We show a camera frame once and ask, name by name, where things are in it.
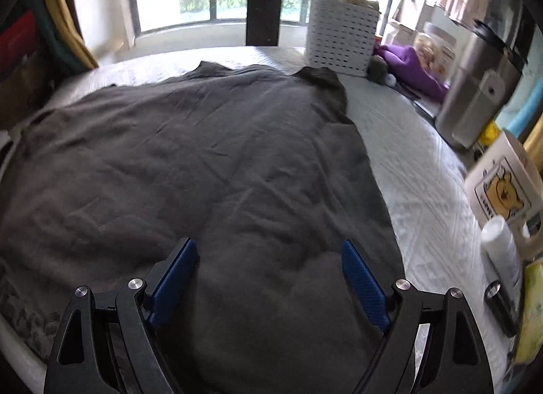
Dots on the yellow tissue packet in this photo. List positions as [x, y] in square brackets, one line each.
[532, 313]

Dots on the small black device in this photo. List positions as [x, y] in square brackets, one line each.
[502, 309]

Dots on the bear print mug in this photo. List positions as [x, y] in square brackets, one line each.
[500, 194]

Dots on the yellow curtain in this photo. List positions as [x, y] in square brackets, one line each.
[68, 25]
[535, 139]

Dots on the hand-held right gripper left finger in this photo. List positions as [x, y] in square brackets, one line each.
[174, 279]

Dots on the blond doll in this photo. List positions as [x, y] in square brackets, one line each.
[428, 53]

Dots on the yellow plastic bag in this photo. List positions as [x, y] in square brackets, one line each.
[488, 133]

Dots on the dark grey t-shirt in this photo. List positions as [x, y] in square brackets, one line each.
[212, 165]

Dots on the white bottle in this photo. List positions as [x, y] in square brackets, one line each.
[500, 250]

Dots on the teal curtain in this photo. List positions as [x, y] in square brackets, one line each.
[51, 55]

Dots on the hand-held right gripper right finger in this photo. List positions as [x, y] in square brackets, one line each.
[365, 284]

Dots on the purple plush toy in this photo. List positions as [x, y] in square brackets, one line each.
[411, 65]

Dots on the white perforated basket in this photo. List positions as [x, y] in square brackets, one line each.
[339, 33]

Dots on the dark sliding door frame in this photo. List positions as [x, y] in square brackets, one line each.
[265, 0]

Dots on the white quilted bed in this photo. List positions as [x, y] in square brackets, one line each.
[407, 173]

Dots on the grey fuzzy toy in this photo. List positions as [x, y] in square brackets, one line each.
[379, 69]

